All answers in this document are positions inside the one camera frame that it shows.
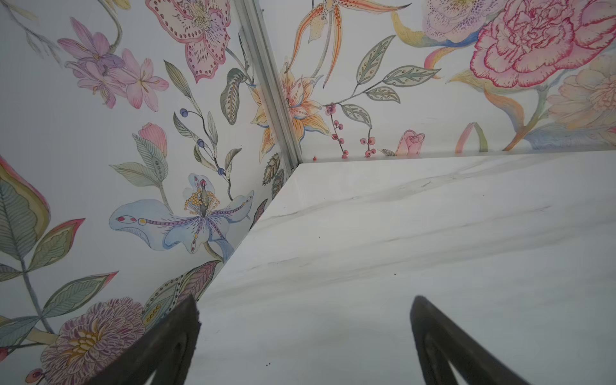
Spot aluminium corner post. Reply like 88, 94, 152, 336
233, 0, 302, 173

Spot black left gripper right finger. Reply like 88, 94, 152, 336
410, 296, 527, 384

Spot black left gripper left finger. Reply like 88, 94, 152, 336
88, 295, 201, 385

